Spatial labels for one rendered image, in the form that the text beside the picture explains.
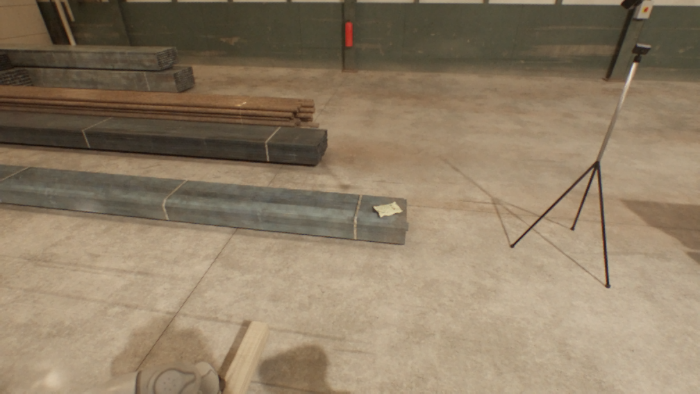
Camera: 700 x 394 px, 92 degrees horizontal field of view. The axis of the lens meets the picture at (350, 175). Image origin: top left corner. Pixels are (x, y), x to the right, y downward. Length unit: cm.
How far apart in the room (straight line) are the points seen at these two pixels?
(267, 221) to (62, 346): 148
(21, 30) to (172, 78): 570
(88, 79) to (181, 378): 796
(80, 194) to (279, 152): 190
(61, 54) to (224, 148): 533
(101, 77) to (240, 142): 481
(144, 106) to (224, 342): 405
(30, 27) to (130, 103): 702
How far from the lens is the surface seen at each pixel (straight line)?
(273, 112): 479
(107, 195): 380
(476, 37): 890
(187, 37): 1045
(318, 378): 220
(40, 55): 943
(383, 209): 286
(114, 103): 612
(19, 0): 1266
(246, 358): 208
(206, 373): 166
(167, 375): 111
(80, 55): 875
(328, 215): 284
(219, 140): 430
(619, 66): 980
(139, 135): 489
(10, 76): 929
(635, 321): 301
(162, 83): 768
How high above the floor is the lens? 189
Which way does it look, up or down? 29 degrees down
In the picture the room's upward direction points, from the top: straight up
